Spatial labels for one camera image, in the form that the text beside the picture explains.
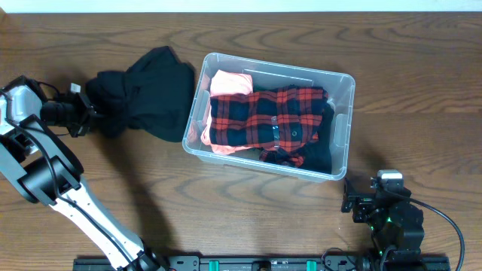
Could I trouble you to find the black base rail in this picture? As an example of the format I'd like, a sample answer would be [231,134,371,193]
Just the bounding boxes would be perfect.
[73,252,451,271]

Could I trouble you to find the clear plastic storage bin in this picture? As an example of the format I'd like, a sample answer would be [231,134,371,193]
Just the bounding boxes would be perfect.
[182,53,355,182]

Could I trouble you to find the black garment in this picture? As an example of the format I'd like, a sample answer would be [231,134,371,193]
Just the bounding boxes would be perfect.
[86,46,195,142]

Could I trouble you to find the pink printed t-shirt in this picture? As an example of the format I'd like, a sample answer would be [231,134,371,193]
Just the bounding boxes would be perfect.
[200,70,253,155]

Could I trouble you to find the dark teal garment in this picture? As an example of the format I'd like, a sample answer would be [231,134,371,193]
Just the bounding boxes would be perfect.
[300,103,334,175]

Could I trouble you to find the red plaid flannel shirt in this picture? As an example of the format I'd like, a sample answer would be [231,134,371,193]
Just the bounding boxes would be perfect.
[208,85,331,167]

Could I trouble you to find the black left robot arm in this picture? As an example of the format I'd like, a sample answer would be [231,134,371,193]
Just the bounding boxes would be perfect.
[1,75,169,270]

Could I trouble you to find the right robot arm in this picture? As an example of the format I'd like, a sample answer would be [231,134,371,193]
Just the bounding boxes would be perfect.
[341,177,425,264]

